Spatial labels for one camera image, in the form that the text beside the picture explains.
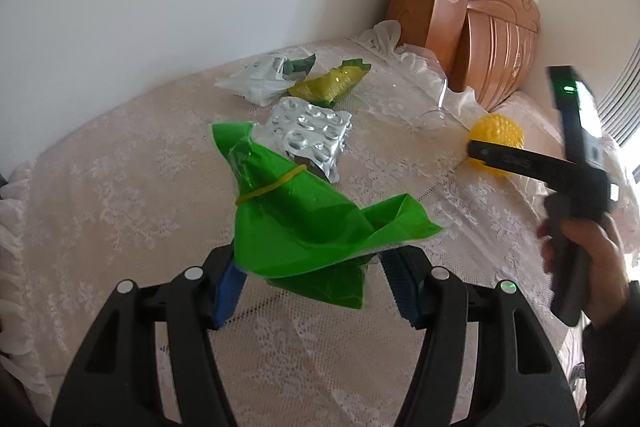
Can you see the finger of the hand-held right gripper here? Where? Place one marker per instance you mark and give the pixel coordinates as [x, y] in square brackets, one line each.
[520, 163]

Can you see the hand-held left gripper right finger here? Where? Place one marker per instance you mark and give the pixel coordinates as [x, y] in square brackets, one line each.
[402, 289]

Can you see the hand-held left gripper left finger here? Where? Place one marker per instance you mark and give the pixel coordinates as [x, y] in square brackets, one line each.
[227, 294]

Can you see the yellow spiky ball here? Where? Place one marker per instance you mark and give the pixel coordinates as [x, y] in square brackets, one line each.
[500, 133]

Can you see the green plastic bag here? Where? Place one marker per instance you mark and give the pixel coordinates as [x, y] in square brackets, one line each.
[310, 217]

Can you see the person's right forearm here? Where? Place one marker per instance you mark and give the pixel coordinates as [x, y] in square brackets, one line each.
[612, 357]

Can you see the person's right hand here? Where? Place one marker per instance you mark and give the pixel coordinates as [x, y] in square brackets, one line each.
[605, 262]

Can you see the pink bed sheet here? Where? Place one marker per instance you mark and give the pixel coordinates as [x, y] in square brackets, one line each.
[542, 122]

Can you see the white radiator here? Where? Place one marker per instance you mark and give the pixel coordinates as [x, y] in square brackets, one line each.
[622, 107]

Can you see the clear wine glass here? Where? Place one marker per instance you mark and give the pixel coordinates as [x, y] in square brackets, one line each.
[435, 112]

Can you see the yellow rubber band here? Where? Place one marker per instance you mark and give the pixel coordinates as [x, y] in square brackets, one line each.
[272, 185]

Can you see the wooden headboard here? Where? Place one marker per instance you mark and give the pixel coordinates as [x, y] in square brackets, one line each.
[500, 42]

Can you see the white lace tablecloth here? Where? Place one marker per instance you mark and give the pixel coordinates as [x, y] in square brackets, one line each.
[150, 187]

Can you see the silver blister pack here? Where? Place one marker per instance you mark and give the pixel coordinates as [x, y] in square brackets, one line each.
[310, 127]

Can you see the yellow green snack wrapper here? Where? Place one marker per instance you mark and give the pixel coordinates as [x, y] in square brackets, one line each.
[327, 86]

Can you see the white and green plastic wrapper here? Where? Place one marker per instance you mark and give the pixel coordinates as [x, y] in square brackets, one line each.
[255, 79]

